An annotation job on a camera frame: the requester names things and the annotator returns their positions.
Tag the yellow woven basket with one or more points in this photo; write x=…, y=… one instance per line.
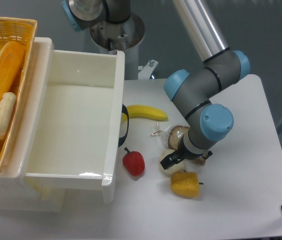
x=22, y=31

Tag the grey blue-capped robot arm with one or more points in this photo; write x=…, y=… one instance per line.
x=191, y=93

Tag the red bell pepper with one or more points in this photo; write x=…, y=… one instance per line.
x=134, y=163

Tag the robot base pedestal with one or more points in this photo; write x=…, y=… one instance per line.
x=112, y=27

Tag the cream peanut-shaped toy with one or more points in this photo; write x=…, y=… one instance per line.
x=6, y=107

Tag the white drawer cabinet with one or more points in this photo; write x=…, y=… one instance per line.
x=17, y=192

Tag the yellow banana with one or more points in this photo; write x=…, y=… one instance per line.
x=146, y=112

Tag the bagged bread slice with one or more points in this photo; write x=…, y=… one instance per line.
x=171, y=136

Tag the yellow bell pepper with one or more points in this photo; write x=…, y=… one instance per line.
x=185, y=184

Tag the white plastic drawer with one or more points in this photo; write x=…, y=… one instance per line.
x=76, y=139

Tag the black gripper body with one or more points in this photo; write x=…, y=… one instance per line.
x=190, y=152

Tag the white round pear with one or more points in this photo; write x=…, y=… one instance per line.
x=173, y=169

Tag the white table clamp bracket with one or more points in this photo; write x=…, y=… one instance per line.
x=146, y=72

